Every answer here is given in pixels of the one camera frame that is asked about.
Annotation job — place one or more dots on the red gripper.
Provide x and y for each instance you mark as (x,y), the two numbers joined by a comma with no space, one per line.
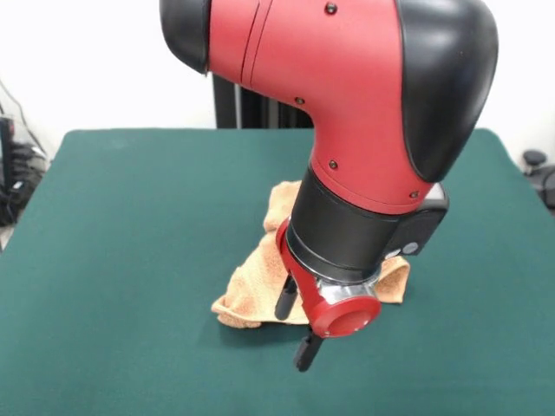
(347,318)

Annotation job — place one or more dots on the tan terry towel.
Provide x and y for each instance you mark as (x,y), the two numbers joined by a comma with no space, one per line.
(256,277)

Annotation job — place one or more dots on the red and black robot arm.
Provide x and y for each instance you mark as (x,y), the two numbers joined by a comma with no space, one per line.
(347,108)

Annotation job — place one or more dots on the dark green table cloth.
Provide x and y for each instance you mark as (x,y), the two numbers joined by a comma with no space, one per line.
(108,260)

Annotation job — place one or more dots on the black office chair part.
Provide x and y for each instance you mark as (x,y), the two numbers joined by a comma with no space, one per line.
(542,177)

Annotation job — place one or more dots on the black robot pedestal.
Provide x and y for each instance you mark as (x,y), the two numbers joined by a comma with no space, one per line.
(225,108)

